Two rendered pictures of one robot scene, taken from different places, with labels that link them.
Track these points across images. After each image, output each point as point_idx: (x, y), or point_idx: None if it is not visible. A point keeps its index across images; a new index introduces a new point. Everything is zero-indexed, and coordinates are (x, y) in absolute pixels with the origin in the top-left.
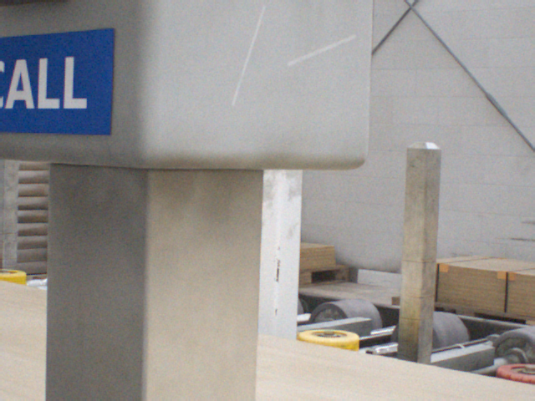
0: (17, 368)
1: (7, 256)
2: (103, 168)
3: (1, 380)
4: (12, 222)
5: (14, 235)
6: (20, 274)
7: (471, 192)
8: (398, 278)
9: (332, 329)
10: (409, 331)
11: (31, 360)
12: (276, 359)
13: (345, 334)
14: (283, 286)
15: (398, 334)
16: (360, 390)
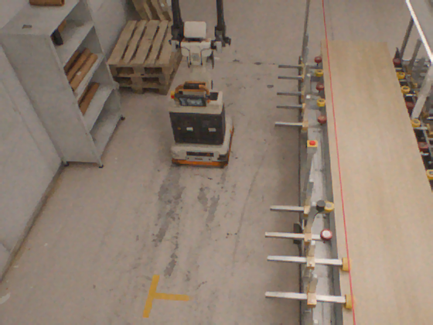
0: (363, 114)
1: (411, 63)
2: None
3: (359, 116)
4: (414, 57)
5: (414, 59)
6: (402, 76)
7: None
8: None
9: None
10: (431, 125)
11: (367, 112)
12: (397, 124)
13: (418, 122)
14: (417, 110)
15: (431, 124)
16: (394, 137)
